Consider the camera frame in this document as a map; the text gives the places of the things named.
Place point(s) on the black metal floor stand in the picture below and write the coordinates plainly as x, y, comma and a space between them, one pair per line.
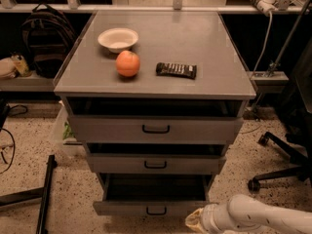
42, 193

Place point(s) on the dark snack bar wrapper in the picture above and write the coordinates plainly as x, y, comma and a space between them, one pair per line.
176, 70

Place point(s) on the grey bottom drawer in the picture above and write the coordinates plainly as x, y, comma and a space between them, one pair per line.
153, 195

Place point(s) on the dark backpack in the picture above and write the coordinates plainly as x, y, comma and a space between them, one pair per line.
48, 36

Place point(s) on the white power strip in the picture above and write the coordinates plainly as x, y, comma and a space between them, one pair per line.
265, 6

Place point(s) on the metal diagonal rod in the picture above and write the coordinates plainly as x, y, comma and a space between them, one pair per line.
273, 65

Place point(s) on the yellowish padded gripper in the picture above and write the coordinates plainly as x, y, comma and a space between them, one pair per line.
207, 217

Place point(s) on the grey drawer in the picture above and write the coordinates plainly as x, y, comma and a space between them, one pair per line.
153, 195
158, 159
110, 120

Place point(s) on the grey drawer cabinet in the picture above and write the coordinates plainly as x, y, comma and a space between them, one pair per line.
194, 38

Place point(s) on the white rounded object on shelf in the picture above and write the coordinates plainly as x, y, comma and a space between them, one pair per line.
7, 69

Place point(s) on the grey top drawer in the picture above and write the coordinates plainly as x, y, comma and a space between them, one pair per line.
110, 120

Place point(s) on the white bowl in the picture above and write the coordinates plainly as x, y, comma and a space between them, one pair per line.
117, 40

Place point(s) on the orange fruit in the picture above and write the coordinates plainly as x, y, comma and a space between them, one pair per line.
127, 64

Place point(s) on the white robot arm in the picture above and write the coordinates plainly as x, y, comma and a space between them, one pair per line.
242, 213

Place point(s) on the grey middle drawer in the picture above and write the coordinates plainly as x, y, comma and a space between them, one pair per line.
158, 159

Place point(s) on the clear plastic bin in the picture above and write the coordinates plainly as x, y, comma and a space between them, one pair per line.
62, 137

